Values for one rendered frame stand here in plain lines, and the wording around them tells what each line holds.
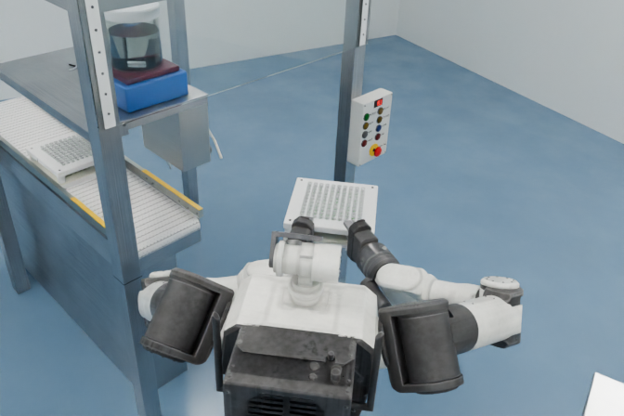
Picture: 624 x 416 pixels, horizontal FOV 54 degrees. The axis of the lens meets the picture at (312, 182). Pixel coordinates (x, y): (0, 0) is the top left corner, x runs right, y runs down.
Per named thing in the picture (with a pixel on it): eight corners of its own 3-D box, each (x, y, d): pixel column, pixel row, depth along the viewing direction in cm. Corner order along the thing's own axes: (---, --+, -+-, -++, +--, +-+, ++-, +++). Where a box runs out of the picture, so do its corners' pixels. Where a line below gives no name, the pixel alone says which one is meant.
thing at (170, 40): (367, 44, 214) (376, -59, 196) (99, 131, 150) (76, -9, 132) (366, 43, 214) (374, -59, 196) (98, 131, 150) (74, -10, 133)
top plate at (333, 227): (296, 182, 185) (296, 176, 184) (377, 190, 182) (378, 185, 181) (282, 228, 164) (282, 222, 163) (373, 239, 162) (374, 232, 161)
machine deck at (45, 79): (208, 106, 181) (207, 93, 179) (90, 146, 158) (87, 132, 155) (101, 51, 217) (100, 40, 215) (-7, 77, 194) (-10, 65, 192)
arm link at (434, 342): (486, 367, 108) (439, 383, 99) (446, 367, 115) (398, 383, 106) (473, 301, 110) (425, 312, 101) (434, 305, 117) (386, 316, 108)
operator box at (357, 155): (386, 152, 242) (393, 92, 228) (358, 167, 231) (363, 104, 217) (374, 147, 245) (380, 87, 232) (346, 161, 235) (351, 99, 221)
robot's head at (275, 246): (317, 282, 101) (321, 237, 101) (266, 277, 102) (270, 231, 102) (319, 279, 107) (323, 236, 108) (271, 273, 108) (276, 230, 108)
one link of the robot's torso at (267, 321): (380, 524, 105) (404, 383, 87) (189, 496, 108) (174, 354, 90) (384, 387, 131) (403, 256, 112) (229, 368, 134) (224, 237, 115)
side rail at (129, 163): (203, 216, 201) (202, 208, 199) (199, 218, 200) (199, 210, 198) (28, 94, 278) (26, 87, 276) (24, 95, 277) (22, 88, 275)
